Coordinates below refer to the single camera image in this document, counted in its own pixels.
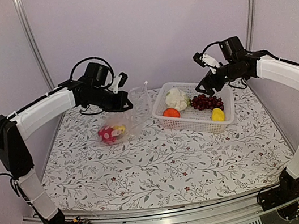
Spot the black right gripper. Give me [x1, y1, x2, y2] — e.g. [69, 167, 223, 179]
[192, 59, 247, 99]

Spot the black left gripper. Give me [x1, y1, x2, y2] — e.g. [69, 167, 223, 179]
[83, 81, 134, 117]

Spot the yellow banana toy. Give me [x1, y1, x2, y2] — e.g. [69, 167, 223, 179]
[112, 125, 126, 136]

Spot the clear zip top bag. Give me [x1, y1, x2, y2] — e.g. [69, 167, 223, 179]
[96, 81, 152, 146]

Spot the white cauliflower toy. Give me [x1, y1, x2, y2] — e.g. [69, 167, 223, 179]
[165, 88, 191, 112]

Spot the yellow lemon toy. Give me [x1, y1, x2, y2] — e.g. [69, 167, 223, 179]
[211, 108, 225, 122]

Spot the red toy pepper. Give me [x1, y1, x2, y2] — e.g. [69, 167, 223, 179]
[97, 125, 121, 145]

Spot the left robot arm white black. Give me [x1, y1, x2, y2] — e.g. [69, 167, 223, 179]
[0, 57, 133, 224]

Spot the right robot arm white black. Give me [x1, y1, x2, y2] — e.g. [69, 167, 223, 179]
[193, 36, 299, 206]

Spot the dark red grapes toy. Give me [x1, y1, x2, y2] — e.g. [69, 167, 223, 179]
[190, 94, 224, 111]

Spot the white plastic basket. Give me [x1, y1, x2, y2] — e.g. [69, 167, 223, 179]
[152, 82, 235, 133]

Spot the orange toy fruit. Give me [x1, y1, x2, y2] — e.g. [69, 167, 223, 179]
[163, 108, 181, 118]

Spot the floral table cloth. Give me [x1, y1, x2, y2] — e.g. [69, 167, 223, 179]
[42, 88, 293, 211]

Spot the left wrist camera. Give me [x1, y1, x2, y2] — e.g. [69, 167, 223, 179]
[109, 72, 128, 94]

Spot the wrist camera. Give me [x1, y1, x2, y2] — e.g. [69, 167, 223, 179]
[109, 72, 128, 94]
[193, 52, 221, 74]

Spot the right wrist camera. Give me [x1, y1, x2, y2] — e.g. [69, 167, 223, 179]
[193, 52, 221, 74]

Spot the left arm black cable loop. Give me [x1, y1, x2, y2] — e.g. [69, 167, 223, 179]
[67, 54, 117, 92]

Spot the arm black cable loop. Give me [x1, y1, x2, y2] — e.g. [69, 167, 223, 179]
[67, 54, 117, 92]
[200, 41, 225, 55]

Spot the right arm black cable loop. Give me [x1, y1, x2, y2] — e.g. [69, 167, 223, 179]
[200, 41, 225, 55]

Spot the left aluminium frame post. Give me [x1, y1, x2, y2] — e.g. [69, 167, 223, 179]
[12, 0, 54, 90]

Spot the aluminium frame post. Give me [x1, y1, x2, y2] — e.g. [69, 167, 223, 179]
[12, 0, 54, 90]
[237, 0, 270, 50]

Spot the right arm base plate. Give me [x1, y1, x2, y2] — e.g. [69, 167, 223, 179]
[256, 180, 299, 211]

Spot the right aluminium frame post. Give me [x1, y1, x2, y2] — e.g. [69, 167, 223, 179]
[237, 0, 270, 50]

